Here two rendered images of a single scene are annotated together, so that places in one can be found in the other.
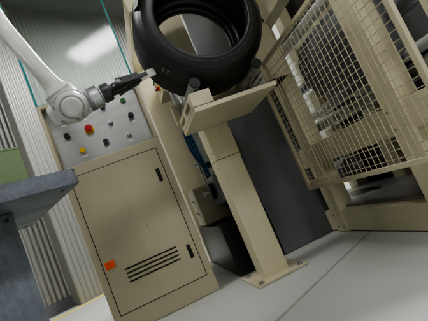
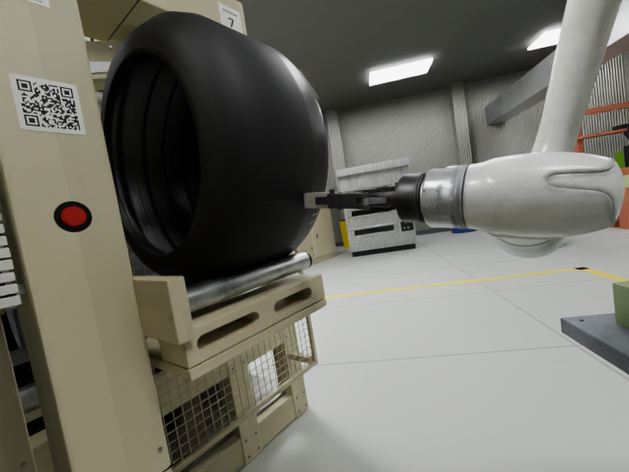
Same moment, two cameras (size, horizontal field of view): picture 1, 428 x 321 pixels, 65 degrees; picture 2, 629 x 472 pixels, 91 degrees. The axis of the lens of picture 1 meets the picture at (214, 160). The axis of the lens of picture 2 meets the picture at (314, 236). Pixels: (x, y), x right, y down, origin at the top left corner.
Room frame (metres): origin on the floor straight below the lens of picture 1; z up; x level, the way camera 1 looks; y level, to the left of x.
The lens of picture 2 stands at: (1.71, 0.58, 1.01)
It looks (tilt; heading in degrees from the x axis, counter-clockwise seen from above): 4 degrees down; 233
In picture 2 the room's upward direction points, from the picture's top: 9 degrees counter-clockwise
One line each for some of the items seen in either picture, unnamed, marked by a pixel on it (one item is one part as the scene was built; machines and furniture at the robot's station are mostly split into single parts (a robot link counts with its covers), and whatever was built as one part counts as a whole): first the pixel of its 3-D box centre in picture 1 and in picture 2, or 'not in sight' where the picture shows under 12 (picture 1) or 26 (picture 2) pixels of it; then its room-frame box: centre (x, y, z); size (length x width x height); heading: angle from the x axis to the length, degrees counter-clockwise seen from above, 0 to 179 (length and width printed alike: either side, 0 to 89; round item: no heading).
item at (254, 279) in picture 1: (272, 270); not in sight; (1.73, -0.06, 0.01); 0.27 x 0.27 x 0.02; 15
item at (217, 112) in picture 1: (226, 109); (218, 320); (1.49, -0.14, 0.80); 0.37 x 0.36 x 0.02; 105
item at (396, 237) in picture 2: not in sight; (376, 209); (-3.34, -3.88, 0.89); 1.40 x 1.07 x 1.79; 136
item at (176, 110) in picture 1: (210, 103); (128, 302); (1.66, -0.10, 0.90); 0.40 x 0.03 x 0.10; 105
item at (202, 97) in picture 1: (194, 112); (255, 309); (1.45, 0.00, 0.84); 0.36 x 0.09 x 0.06; 15
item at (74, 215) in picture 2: not in sight; (72, 216); (1.71, 0.00, 1.06); 0.03 x 0.02 x 0.03; 15
